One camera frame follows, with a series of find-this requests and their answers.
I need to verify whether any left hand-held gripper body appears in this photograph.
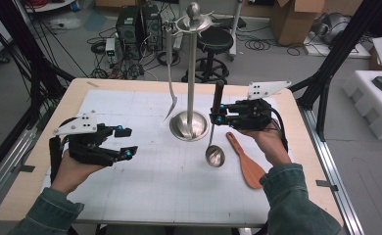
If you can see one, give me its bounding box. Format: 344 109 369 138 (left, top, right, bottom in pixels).
52 111 122 167

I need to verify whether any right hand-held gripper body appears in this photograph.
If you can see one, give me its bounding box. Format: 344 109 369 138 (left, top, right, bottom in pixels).
226 79 293 132

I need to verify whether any steel ladle with wooden handle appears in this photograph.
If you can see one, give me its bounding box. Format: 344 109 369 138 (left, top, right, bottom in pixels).
205 80 226 168

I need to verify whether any steel utensil stand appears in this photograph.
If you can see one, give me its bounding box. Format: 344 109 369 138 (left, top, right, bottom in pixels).
168 1 215 142

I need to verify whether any wooden rice paddle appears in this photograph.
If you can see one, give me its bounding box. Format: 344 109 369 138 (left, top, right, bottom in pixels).
225 131 267 190

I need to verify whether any steel spatula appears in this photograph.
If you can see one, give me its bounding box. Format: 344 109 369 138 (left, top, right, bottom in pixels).
164 25 178 123

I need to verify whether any person's right hand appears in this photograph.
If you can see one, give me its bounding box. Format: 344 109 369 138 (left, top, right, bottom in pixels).
237 120 294 168

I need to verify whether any person's left hand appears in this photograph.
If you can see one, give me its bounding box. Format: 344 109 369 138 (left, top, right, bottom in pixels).
50 150 106 196

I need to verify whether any white grid mat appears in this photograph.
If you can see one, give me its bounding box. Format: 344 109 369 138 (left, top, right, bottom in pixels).
40 89 295 228

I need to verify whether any black round stool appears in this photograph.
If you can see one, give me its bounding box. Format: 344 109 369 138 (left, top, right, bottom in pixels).
181 26 234 85

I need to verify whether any grey tape strip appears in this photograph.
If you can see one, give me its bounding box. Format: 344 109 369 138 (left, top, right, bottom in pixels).
315 179 339 192
11 164 36 174

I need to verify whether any white metal stand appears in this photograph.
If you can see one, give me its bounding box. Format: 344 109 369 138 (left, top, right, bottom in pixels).
228 0 245 62

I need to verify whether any grey box with green light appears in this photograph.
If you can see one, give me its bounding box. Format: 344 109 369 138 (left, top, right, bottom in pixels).
105 37 117 65

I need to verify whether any cardboard box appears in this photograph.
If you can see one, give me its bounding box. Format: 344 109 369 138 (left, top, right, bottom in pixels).
270 0 325 46

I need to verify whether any black computer tower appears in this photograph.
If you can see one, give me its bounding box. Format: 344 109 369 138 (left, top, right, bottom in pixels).
141 4 164 52
116 6 142 45

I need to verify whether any white foam block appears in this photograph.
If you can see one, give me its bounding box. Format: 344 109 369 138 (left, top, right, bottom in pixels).
342 70 382 141

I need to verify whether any grey round device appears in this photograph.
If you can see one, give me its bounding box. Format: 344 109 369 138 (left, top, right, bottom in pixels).
312 12 352 45

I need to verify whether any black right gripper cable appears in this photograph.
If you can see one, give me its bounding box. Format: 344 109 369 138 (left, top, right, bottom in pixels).
269 106 290 153

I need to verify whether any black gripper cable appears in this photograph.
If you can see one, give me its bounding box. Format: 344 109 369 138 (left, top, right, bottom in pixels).
48 117 78 184
269 106 290 153

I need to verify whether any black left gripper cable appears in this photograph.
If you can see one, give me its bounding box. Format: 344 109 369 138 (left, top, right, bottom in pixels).
48 117 78 184

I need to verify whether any black cable coil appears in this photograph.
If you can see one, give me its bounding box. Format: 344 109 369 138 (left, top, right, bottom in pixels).
244 38 271 52
156 50 181 68

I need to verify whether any black metal frame with cables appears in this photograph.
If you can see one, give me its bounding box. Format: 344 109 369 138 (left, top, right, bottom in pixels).
0 0 77 184

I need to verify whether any aluminium rail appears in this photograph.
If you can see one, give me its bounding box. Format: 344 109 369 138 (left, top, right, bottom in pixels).
0 128 40 213
299 107 365 235

